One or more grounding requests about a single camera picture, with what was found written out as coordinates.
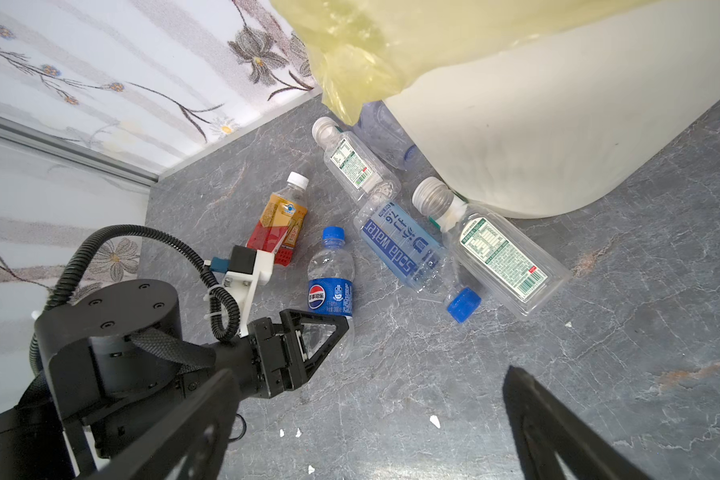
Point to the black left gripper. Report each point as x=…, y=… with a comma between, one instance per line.
x=279, y=357

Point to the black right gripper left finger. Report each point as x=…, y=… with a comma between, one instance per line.
x=189, y=443

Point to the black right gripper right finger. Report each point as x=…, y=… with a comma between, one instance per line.
x=548, y=435

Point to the Pepsi label bottle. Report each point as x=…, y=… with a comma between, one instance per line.
x=331, y=274

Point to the red yellow label bottle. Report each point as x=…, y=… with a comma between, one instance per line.
x=278, y=227

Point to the blue label clear bottle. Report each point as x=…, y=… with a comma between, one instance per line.
x=418, y=260

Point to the clear bottle white cap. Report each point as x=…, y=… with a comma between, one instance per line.
x=359, y=171

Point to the clear bottle blue tint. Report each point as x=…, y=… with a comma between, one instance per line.
x=382, y=133

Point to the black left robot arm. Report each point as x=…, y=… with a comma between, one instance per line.
x=118, y=393

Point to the white bin with yellow bag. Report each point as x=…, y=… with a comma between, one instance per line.
x=536, y=108

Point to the clear bottle white green label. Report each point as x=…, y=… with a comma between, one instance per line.
x=517, y=271

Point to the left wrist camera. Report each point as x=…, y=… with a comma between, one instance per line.
x=243, y=272

